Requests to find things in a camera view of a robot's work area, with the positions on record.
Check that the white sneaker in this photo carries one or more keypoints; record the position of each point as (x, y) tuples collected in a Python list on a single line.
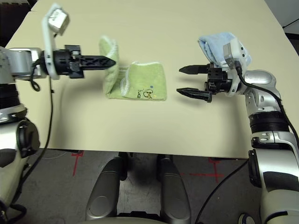
[(246, 219)]

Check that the black diagonal rod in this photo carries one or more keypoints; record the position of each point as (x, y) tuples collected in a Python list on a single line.
[(290, 23)]

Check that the folded light blue towel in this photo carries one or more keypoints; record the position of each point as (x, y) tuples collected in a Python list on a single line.
[(210, 46)]

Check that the cream robot torso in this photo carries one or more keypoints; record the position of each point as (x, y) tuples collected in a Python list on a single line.
[(126, 221)]

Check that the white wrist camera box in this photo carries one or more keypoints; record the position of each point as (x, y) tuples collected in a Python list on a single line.
[(240, 53), (56, 18)]

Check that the black foam floor mat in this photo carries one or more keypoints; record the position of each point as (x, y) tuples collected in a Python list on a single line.
[(11, 18)]

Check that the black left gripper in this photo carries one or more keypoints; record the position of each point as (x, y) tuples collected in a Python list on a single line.
[(70, 63)]

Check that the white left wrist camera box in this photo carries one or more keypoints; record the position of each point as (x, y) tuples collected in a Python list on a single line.
[(56, 18)]

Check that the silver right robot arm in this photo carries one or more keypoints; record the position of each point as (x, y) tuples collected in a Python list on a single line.
[(261, 81)]

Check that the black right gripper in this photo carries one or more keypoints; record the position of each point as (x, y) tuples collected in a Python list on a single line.
[(218, 80)]

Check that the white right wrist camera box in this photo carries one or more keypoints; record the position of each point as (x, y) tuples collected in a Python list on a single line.
[(240, 53)]

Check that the green towel with white trim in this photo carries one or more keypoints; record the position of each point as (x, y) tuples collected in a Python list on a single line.
[(144, 77)]

